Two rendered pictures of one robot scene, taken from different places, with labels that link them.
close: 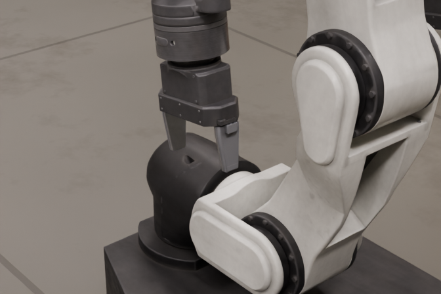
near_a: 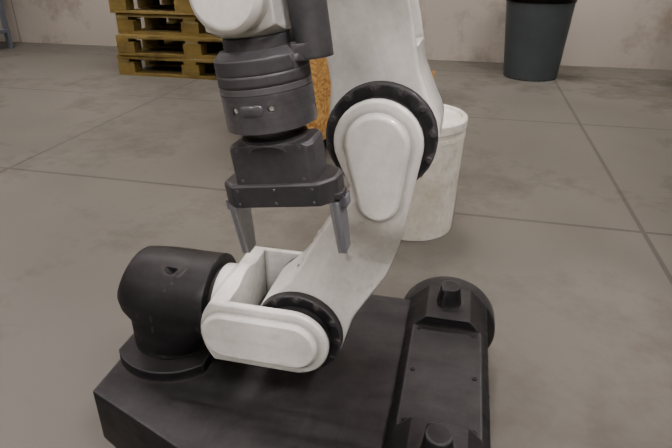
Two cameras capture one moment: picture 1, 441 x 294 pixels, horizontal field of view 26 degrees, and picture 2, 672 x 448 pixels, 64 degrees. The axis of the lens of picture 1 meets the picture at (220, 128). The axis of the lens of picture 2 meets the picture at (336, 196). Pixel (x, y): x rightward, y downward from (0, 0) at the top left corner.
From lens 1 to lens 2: 0.74 m
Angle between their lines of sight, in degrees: 33
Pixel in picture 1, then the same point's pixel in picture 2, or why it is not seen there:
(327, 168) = (389, 222)
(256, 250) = (299, 329)
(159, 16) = (244, 78)
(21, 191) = not seen: outside the picture
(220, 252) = (250, 345)
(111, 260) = (111, 401)
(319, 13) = (347, 70)
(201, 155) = (181, 261)
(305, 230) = (341, 292)
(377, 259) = not seen: hidden behind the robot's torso
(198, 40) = (301, 99)
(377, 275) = not seen: hidden behind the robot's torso
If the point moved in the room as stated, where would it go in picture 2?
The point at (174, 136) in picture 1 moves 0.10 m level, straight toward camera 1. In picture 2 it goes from (247, 235) to (303, 275)
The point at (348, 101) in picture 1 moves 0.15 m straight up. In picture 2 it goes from (415, 146) to (424, 15)
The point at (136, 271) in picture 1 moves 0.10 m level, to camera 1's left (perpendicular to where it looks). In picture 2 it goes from (146, 400) to (80, 431)
